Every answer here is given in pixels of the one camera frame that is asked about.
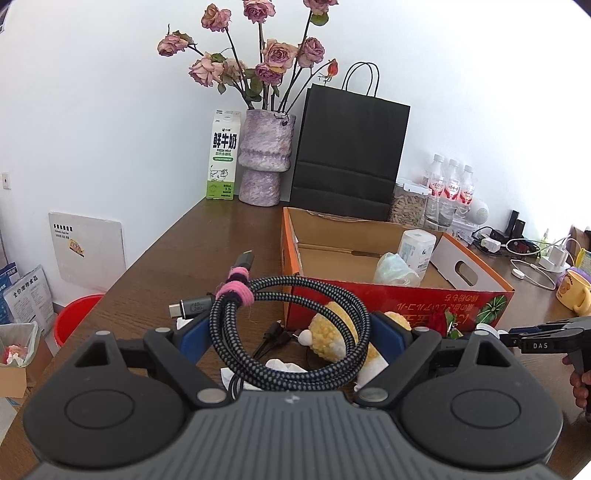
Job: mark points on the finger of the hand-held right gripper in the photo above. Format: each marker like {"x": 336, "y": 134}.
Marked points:
{"x": 508, "y": 338}
{"x": 531, "y": 329}

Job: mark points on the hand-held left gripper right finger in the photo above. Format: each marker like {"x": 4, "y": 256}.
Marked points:
{"x": 390, "y": 334}

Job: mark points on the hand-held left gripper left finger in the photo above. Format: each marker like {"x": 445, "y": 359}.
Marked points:
{"x": 191, "y": 339}

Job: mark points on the red orange cardboard box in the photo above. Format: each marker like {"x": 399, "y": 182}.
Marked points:
{"x": 369, "y": 295}

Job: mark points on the red artificial flower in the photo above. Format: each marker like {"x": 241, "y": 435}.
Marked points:
{"x": 441, "y": 323}

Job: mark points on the yellow white plush toy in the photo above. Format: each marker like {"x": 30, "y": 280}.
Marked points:
{"x": 330, "y": 339}

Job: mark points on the white tissue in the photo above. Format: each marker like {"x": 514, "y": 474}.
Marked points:
{"x": 286, "y": 367}

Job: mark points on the person's right hand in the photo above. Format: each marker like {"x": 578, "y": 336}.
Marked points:
{"x": 578, "y": 383}

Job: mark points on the yellow cartoon mug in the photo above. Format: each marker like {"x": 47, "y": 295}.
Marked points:
{"x": 575, "y": 290}

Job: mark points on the crumpled plastic bag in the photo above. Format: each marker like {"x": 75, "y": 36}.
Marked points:
{"x": 395, "y": 270}

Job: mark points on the white plug charger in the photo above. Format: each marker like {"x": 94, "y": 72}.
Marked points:
{"x": 490, "y": 244}

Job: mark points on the black rectangular device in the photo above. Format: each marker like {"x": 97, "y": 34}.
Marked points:
{"x": 521, "y": 228}
{"x": 513, "y": 221}

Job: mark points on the red plastic bucket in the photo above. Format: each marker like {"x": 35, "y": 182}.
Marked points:
{"x": 76, "y": 318}

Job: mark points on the white printed tin box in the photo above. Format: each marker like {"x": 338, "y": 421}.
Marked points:
{"x": 464, "y": 228}

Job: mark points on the round white speaker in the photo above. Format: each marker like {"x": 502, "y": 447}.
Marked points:
{"x": 480, "y": 212}

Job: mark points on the clear seed storage jar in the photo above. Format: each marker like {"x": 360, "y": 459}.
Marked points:
{"x": 406, "y": 207}

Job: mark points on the clear glass cup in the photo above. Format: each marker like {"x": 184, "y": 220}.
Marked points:
{"x": 438, "y": 214}

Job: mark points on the white printed packet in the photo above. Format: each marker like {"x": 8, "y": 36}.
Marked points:
{"x": 30, "y": 295}

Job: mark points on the brown cardboard carton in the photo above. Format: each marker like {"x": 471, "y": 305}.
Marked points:
{"x": 14, "y": 381}

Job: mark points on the green white milk carton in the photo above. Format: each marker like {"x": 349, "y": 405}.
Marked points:
{"x": 224, "y": 152}

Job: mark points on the black paper bag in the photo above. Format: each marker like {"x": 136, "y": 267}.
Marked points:
{"x": 346, "y": 147}

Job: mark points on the purple textured vase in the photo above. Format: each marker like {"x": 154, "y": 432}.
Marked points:
{"x": 263, "y": 147}

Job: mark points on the dried pink rose bouquet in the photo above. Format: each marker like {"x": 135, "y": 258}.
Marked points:
{"x": 277, "y": 53}

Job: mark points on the white wall panel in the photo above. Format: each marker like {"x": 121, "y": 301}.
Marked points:
{"x": 87, "y": 251}

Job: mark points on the white wall socket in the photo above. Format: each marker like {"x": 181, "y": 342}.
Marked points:
{"x": 5, "y": 180}

